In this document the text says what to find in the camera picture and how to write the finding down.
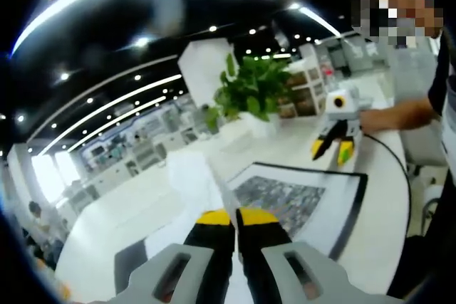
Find person in dark shirt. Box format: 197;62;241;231
386;28;456;300

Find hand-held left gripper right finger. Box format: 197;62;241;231
235;206;403;304

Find curved ceiling light strip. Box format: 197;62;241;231
37;73;183;157
66;95;167;154

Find blue trimmed display wall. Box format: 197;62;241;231
78;100;195;172

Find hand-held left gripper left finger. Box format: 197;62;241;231
106;207;237;304

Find black cable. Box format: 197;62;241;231
361;132;413;239

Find green leafy plant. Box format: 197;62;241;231
204;53;295;134

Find white shelf unit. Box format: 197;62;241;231
277;44;327;119

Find white office chair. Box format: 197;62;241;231
405;129;446;223

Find white grey chest device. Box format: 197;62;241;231
441;75;456;162

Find short ceiling light strip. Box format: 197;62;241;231
299;5;343;38

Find white plant pot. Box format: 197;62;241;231
234;110;283;140

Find ceiling downlights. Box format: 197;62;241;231
0;3;348;155

